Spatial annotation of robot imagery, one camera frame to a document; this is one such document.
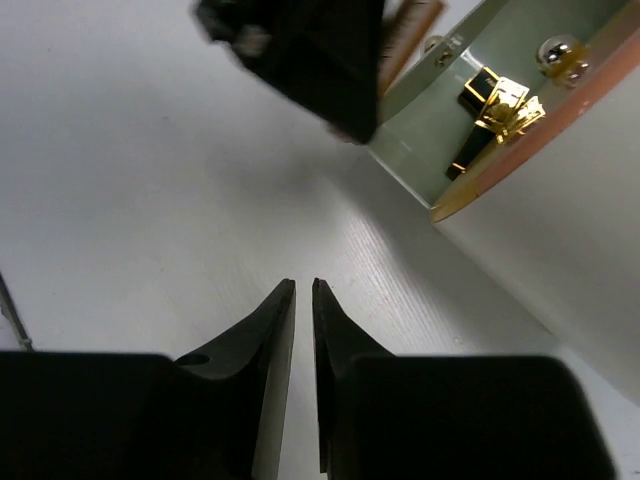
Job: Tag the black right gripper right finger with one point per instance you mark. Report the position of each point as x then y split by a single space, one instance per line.
356 417

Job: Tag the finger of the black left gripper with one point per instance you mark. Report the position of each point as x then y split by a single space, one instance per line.
321 55

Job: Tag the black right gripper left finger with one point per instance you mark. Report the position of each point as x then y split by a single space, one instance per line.
234 395

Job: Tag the black gold lipstick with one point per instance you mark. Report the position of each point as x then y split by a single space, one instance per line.
473 97

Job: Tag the copper black lipstick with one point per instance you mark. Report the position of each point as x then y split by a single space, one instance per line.
509 111

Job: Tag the cream round drawer organizer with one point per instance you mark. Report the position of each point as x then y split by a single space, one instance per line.
561 233

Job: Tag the orange drawer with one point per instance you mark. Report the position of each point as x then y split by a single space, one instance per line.
621 63

